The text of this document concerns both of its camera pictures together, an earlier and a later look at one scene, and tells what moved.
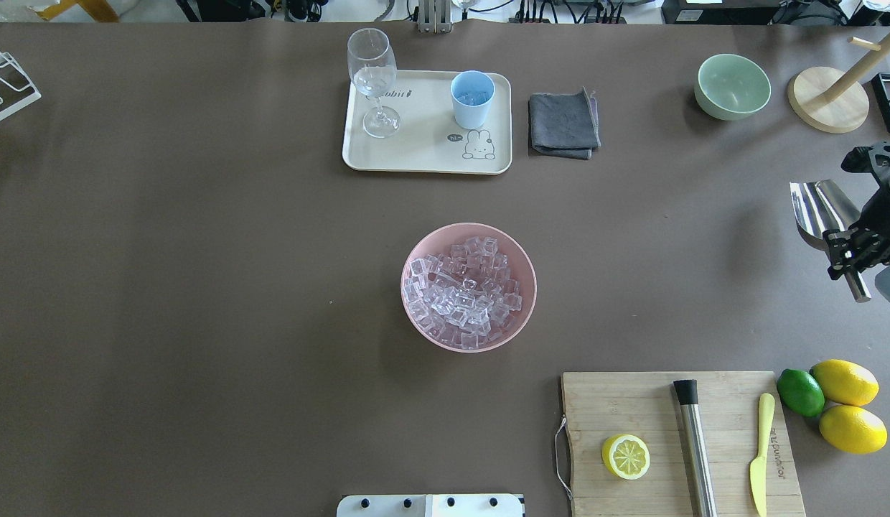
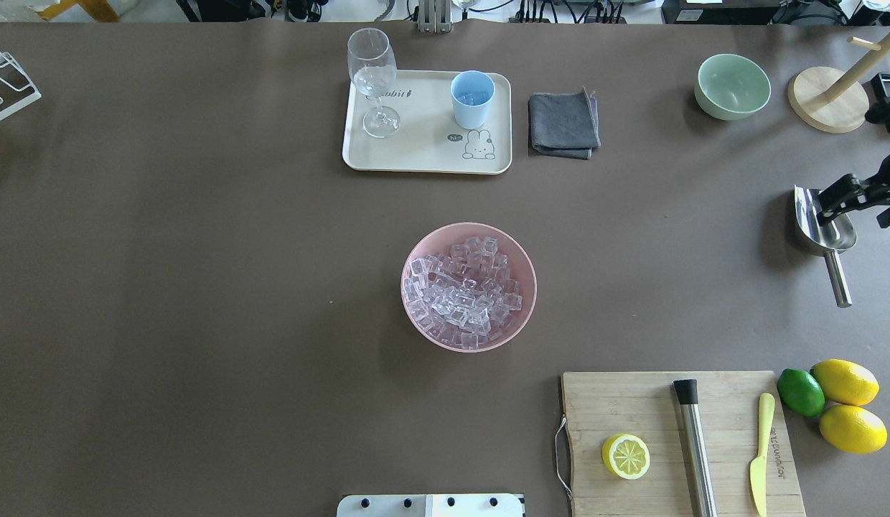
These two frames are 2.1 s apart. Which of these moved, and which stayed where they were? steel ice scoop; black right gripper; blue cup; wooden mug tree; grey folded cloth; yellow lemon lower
Moved: black right gripper; steel ice scoop
Stayed: blue cup; wooden mug tree; yellow lemon lower; grey folded cloth
